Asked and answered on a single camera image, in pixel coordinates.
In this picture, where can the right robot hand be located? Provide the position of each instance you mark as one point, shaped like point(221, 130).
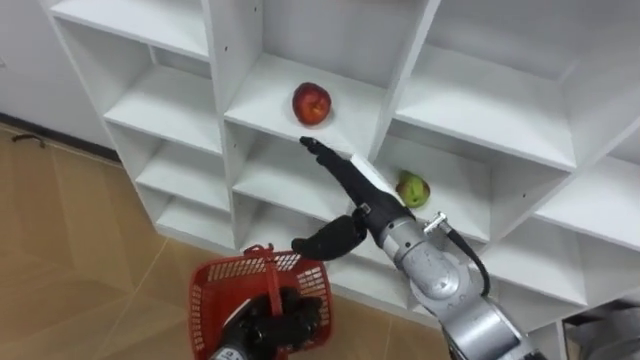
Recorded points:
point(350, 177)

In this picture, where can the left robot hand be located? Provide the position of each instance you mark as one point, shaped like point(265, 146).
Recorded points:
point(272, 322)

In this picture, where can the red plastic basket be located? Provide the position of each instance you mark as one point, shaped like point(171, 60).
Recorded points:
point(220, 285)

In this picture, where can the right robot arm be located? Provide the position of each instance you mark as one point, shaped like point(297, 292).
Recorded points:
point(450, 290)

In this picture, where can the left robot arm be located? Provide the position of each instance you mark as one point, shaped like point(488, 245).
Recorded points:
point(230, 352)

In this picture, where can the green apple soft toy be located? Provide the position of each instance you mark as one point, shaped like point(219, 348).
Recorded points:
point(413, 189)

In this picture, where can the red apple soft toy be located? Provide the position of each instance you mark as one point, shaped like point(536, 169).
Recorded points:
point(311, 103)

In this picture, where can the white shelf unit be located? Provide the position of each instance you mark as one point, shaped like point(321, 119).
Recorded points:
point(450, 115)

